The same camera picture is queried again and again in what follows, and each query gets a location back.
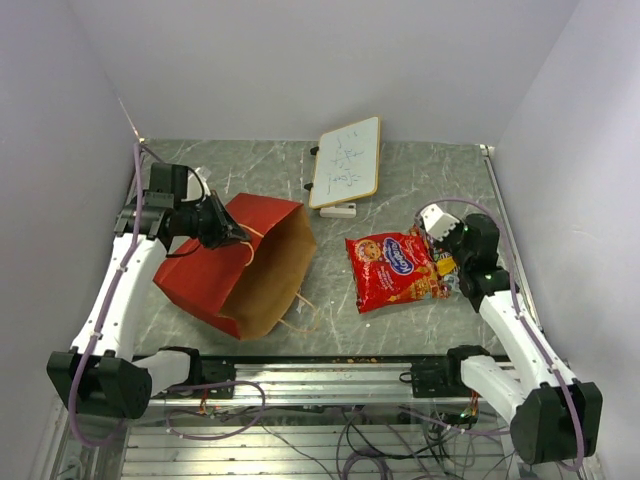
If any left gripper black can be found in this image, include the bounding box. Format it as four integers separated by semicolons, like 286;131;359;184
176;190;252;250

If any red brown paper bag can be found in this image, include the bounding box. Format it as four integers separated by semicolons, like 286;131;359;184
154;193;316;340

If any red cookie snack bag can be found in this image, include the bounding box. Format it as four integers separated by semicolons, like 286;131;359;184
345;227;449;314

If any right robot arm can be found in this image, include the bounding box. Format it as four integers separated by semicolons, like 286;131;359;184
419;206;603;470

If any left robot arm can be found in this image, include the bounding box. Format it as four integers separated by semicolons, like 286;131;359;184
46;163;249;419

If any white whiteboard eraser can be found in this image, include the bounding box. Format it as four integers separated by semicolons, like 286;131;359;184
319;203;357;219

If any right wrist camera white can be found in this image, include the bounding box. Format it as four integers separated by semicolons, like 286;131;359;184
414;204;461;241

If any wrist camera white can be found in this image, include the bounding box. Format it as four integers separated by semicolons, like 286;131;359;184
414;204;461;241
186;166;211;203

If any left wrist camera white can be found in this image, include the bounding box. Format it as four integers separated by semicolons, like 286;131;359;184
186;166;211;203

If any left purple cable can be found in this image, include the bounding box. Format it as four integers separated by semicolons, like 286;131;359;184
67;142;171;449

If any small whiteboard wooden frame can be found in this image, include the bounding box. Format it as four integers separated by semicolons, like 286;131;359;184
309;116;382;210

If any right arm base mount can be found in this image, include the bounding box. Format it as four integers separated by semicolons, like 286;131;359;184
399;356;470;399

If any aluminium frame rail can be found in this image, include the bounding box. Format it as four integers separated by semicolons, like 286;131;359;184
62;359;581;406

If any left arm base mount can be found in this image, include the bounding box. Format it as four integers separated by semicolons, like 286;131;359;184
201;358;236;399

